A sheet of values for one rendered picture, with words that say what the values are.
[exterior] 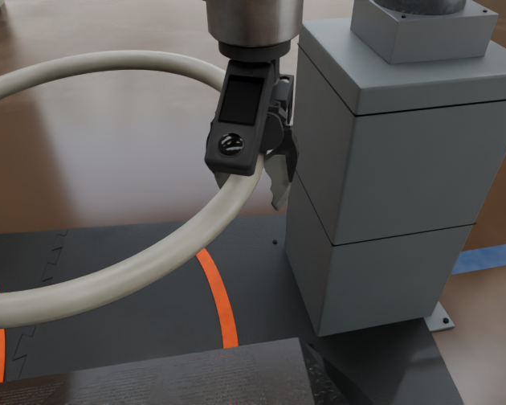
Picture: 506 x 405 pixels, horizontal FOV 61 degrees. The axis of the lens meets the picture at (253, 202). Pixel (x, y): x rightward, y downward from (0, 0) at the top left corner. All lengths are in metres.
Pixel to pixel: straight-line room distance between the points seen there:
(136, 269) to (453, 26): 0.80
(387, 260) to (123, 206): 1.15
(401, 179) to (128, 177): 1.38
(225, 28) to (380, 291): 1.04
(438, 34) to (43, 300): 0.85
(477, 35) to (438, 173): 0.30
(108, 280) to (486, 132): 0.88
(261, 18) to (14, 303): 0.32
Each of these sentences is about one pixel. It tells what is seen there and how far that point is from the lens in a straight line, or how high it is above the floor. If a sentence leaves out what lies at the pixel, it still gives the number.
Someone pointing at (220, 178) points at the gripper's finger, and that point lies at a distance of 0.51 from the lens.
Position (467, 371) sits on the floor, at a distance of 1.50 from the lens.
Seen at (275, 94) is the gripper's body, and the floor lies 1.00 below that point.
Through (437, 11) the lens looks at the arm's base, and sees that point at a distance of 0.99.
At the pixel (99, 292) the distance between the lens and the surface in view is 0.39.
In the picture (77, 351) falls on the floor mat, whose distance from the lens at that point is 1.48.
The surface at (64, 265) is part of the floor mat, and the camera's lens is 1.72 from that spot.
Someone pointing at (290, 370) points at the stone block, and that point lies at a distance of 0.59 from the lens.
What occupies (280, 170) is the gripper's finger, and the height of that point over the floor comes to 0.92.
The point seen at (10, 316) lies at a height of 0.90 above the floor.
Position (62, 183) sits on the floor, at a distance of 2.15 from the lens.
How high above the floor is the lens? 1.20
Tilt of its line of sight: 40 degrees down
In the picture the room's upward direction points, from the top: straight up
